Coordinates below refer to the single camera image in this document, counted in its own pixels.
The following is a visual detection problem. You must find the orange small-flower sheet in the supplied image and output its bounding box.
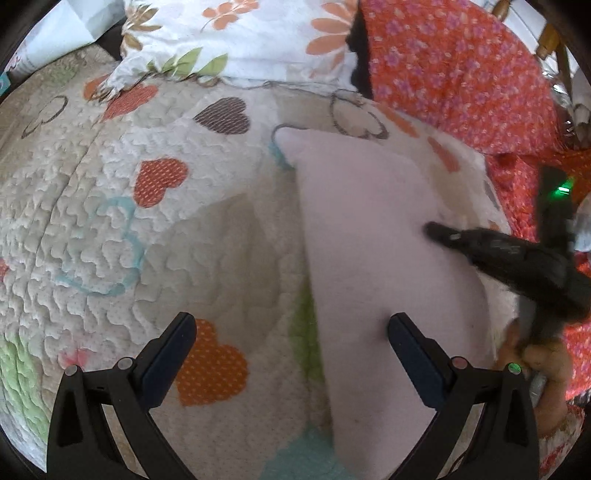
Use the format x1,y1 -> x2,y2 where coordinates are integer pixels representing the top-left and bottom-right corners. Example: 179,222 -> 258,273
365,0 -> 568,155

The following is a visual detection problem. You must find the white paper bag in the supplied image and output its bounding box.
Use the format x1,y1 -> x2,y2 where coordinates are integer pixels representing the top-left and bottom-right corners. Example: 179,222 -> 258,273
14,0 -> 125,77

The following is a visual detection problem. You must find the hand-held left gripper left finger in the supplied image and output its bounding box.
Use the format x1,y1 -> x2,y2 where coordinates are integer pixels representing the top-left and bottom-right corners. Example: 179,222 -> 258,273
46,312 -> 198,480

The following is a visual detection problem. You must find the person's right hand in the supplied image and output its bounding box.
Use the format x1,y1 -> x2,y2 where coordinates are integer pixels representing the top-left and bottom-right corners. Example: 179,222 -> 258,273
496,320 -> 575,437

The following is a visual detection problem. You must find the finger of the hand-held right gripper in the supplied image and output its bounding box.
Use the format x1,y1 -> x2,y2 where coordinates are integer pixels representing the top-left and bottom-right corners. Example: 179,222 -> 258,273
424,222 -> 491,271

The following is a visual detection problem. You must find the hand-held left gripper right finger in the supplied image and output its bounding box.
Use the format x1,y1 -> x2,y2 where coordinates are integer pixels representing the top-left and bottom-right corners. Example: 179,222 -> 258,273
387,312 -> 541,480

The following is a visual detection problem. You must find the pale pink small cloth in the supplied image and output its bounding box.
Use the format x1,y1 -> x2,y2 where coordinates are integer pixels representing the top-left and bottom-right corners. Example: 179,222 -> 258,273
274,127 -> 499,480

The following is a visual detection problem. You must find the orange crinkled floral cloth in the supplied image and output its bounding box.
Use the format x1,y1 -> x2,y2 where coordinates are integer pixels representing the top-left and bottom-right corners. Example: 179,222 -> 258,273
485,148 -> 591,402

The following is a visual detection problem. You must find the white floral pillow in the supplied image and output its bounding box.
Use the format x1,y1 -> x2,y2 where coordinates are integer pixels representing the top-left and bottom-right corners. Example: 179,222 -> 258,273
104,0 -> 370,93

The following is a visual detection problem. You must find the quilted heart-pattern blanket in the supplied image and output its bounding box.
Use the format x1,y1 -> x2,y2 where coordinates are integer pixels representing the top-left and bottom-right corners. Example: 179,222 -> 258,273
0,46 -> 513,480

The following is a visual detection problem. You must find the wooden chair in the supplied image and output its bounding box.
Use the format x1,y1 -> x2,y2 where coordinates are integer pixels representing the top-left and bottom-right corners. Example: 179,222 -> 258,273
489,0 -> 575,93

